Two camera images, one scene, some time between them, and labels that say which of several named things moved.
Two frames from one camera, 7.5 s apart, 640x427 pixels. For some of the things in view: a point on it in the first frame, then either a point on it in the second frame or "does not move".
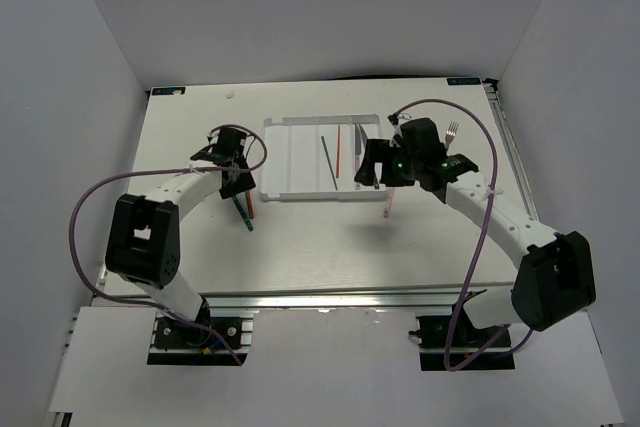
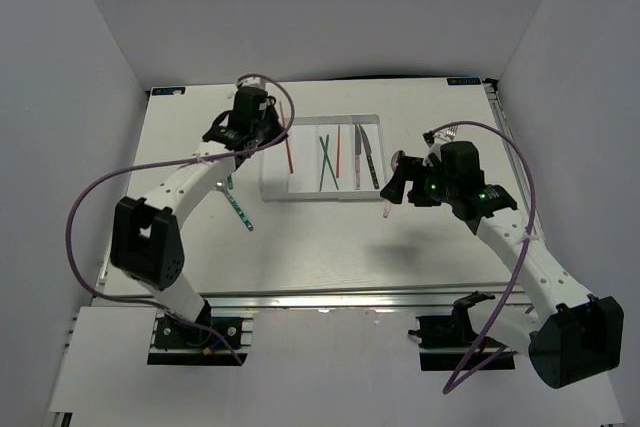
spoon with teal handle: x=242 y=214 does not move
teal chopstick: x=329 y=161 does not move
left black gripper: x=246 y=183 to x=272 y=113
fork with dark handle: x=451 y=133 does not move
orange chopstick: x=251 y=206 to x=287 y=142
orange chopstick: x=338 y=153 does not move
